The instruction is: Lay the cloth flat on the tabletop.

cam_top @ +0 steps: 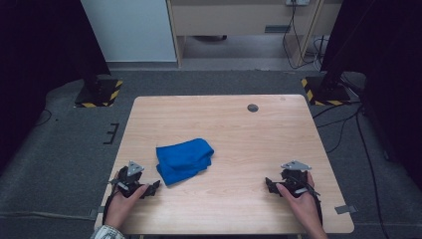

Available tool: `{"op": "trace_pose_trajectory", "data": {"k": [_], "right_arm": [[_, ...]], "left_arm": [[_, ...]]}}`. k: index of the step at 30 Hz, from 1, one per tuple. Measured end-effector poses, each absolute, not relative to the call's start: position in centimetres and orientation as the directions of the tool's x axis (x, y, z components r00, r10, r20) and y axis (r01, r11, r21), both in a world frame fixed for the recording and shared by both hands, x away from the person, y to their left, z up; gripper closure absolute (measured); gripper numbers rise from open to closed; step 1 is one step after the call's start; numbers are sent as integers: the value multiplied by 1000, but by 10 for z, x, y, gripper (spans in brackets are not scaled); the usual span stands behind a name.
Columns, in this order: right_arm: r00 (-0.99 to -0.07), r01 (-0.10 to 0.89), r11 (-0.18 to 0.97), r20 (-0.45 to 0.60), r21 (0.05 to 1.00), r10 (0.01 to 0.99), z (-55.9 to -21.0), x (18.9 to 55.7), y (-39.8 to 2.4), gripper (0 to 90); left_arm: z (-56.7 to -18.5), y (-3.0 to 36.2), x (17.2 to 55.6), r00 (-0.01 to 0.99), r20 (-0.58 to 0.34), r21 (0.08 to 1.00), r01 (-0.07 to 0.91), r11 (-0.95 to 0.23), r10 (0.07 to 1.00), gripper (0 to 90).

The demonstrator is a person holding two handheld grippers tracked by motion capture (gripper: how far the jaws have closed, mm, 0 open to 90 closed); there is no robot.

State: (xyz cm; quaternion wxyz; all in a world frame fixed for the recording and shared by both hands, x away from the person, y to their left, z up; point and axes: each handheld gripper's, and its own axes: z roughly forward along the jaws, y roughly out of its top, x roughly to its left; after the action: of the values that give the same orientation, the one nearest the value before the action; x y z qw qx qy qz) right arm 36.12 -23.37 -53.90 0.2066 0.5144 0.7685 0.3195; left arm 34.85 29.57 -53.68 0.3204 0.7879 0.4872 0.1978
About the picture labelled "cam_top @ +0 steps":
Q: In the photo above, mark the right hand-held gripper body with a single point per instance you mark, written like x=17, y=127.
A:
x=293, y=179

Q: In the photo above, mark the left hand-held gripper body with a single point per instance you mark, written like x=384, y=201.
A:
x=130, y=177

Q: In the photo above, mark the blue microfibre cloth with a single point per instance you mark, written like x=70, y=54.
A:
x=182, y=159

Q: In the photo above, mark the person's right hand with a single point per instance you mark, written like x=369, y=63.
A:
x=303, y=207

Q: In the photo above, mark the person's left hand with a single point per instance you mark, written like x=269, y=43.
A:
x=121, y=209

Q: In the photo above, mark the grey tape strip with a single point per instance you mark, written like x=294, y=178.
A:
x=345, y=209
x=98, y=211

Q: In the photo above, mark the grey round table grommet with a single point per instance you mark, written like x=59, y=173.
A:
x=253, y=108

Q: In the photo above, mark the black stand base striped edge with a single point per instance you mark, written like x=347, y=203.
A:
x=326, y=93
x=99, y=94

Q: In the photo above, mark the black curtain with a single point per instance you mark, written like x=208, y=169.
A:
x=391, y=66
x=40, y=66

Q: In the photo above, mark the white panel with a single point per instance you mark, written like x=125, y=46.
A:
x=129, y=30

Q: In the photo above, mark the light wooden desk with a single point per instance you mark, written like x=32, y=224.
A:
x=232, y=18

